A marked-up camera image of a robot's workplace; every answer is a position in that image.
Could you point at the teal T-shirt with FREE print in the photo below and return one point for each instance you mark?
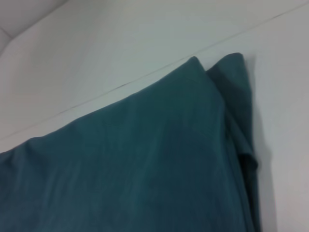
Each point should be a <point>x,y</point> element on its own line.
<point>120,169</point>

